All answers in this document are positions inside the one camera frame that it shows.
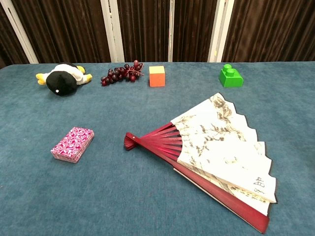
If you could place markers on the orange and yellow cube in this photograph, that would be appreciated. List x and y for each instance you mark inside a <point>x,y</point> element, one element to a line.
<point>157,78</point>

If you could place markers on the pink patterned card deck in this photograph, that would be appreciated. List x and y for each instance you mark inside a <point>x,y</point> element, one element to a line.
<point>72,145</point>

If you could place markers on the blue felt table cover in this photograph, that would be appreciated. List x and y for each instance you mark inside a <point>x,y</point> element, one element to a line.
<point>147,196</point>

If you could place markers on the white slanted frame post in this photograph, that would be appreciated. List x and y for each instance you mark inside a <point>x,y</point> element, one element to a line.
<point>20,32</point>

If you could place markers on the red ribbed paper folding fan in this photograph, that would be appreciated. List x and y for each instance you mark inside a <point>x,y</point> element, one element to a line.
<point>221,147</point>

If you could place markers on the dark brown curtain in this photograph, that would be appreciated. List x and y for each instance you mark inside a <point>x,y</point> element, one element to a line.
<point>142,29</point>

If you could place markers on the black white penguin plush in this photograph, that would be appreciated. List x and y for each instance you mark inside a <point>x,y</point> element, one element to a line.
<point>62,82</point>

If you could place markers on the green two-stud building block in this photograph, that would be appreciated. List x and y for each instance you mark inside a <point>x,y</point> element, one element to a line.
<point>231,78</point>

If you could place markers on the white wide frame post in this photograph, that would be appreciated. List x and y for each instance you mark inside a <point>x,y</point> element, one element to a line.
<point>220,32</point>
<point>113,32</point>

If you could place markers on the thin white frame post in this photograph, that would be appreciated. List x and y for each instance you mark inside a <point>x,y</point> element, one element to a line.
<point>171,32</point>

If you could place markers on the dark red grape bunch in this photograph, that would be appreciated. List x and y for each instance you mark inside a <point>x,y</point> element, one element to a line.
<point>120,73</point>

